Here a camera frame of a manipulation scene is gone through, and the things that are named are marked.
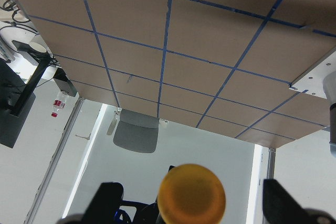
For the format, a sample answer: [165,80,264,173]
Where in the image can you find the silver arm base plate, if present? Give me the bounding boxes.
[290,47,335,102]

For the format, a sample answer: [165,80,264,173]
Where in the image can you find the grey office chair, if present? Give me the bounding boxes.
[113,109,159,154]

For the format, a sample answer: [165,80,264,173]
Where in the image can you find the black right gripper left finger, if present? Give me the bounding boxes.
[56,182,124,224]

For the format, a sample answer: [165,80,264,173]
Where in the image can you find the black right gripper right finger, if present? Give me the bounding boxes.
[262,178,336,224]

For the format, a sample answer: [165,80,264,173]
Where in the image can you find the black monitor stand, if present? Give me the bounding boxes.
[1,41,52,148]

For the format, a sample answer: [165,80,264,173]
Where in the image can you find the plastic bottle red cap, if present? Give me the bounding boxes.
[51,91,69,118]

